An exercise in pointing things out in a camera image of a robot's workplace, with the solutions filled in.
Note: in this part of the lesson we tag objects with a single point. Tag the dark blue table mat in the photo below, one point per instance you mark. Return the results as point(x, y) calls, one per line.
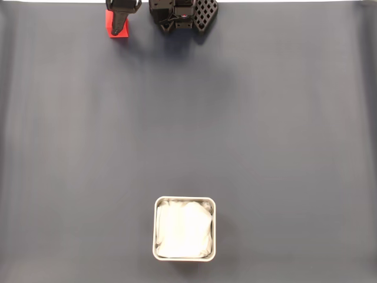
point(265, 118)

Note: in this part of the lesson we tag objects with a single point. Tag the white square box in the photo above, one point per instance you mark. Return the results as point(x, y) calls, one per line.
point(182, 259)

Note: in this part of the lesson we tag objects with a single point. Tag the white crumpled tissue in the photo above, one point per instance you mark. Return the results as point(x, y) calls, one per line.
point(182, 230)

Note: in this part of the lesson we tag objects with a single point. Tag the red cube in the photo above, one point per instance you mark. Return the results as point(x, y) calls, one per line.
point(125, 32)

